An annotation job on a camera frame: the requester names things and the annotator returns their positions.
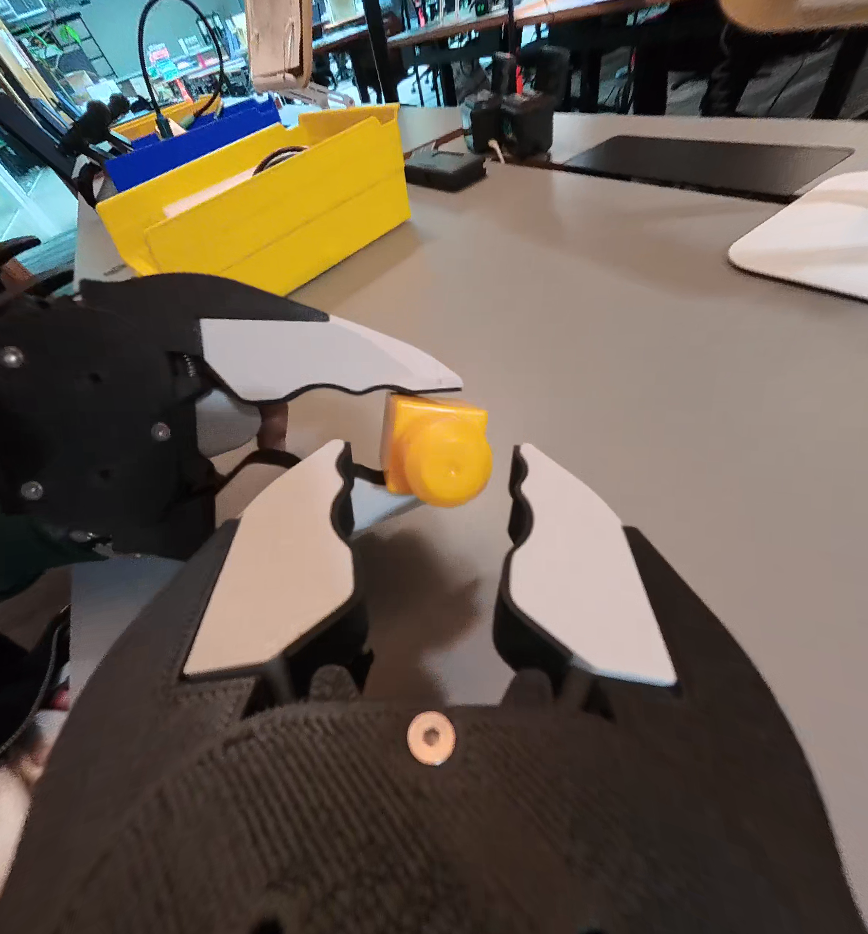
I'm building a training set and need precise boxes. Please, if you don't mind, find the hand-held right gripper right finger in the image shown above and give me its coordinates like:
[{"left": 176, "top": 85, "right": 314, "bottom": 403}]
[{"left": 494, "top": 441, "right": 678, "bottom": 701}]

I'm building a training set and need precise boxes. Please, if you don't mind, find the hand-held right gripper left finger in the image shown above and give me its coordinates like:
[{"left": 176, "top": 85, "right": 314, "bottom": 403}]
[{"left": 183, "top": 438, "right": 372, "bottom": 692}]

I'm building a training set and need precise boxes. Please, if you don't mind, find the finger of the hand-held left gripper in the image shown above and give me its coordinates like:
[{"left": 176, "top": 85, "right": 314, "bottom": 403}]
[
  {"left": 199, "top": 314, "right": 465, "bottom": 404},
  {"left": 346, "top": 466, "right": 436, "bottom": 537}
]

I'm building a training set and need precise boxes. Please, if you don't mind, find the yellow toy block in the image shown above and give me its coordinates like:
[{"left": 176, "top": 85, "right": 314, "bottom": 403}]
[{"left": 379, "top": 394, "right": 495, "bottom": 509}]

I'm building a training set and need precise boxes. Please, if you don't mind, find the person's left forearm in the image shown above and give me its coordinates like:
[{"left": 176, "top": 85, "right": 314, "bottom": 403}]
[{"left": 0, "top": 485, "right": 106, "bottom": 610}]

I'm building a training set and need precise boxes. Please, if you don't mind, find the grey desk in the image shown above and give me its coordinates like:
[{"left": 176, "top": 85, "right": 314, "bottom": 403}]
[{"left": 69, "top": 102, "right": 868, "bottom": 934}]

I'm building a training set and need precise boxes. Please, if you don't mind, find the black desk mat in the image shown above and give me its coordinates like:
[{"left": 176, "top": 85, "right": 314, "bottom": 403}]
[{"left": 561, "top": 135, "right": 856, "bottom": 204}]

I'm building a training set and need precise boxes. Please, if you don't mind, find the yellow plastic bin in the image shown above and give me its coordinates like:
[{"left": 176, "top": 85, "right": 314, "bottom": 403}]
[
  {"left": 97, "top": 104, "right": 413, "bottom": 296},
  {"left": 111, "top": 95, "right": 225, "bottom": 141}
]

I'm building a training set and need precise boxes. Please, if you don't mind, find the black office chair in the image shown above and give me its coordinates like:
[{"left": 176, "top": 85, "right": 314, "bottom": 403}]
[{"left": 0, "top": 237, "right": 73, "bottom": 307}]

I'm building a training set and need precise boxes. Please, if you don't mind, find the black flat box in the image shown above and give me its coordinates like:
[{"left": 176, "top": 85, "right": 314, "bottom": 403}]
[{"left": 405, "top": 149, "right": 487, "bottom": 192}]

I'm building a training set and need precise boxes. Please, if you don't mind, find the blue plastic bin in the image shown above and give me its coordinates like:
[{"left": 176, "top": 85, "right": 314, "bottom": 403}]
[{"left": 104, "top": 95, "right": 282, "bottom": 194}]

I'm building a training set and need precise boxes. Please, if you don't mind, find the white panel stand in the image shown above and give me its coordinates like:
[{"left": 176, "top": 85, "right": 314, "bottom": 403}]
[{"left": 277, "top": 79, "right": 354, "bottom": 110}]

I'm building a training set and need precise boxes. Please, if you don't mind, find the black battery charger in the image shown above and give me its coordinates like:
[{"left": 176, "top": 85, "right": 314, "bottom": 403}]
[
  {"left": 470, "top": 98, "right": 511, "bottom": 154},
  {"left": 503, "top": 91, "right": 555, "bottom": 158}
]

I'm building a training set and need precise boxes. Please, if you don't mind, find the black steel pole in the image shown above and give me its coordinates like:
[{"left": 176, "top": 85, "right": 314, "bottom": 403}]
[{"left": 364, "top": 0, "right": 392, "bottom": 103}]

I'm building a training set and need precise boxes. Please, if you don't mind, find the printed cardboard panel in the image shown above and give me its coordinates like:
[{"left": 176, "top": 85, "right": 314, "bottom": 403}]
[{"left": 246, "top": 0, "right": 314, "bottom": 92}]

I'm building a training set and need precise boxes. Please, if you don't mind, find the black coiled cable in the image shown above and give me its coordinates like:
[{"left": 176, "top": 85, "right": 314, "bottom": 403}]
[{"left": 251, "top": 146, "right": 311, "bottom": 176}]

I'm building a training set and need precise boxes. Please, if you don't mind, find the black looped cable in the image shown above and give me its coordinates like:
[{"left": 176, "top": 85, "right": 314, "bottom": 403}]
[{"left": 138, "top": 0, "right": 227, "bottom": 140}]

